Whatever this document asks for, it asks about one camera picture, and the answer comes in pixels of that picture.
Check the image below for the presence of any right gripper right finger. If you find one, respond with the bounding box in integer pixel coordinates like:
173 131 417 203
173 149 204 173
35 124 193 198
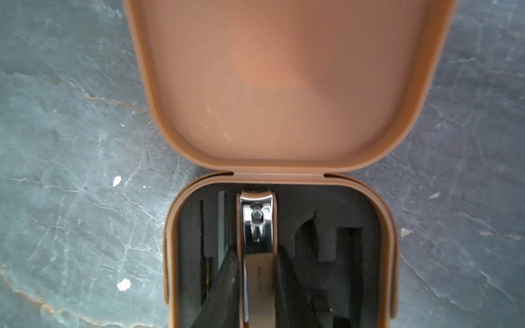
275 245 322 328

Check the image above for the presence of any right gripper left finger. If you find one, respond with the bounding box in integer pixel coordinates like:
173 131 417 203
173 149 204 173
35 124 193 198
192 247 240 328

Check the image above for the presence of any brown nail clipper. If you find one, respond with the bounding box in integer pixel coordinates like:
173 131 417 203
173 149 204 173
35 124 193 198
237 191 278 327

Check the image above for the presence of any brown case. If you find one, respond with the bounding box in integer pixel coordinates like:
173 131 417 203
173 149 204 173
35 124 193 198
124 1 457 327

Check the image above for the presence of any nail file in case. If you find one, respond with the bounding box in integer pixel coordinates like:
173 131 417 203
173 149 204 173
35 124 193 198
217 191 228 269

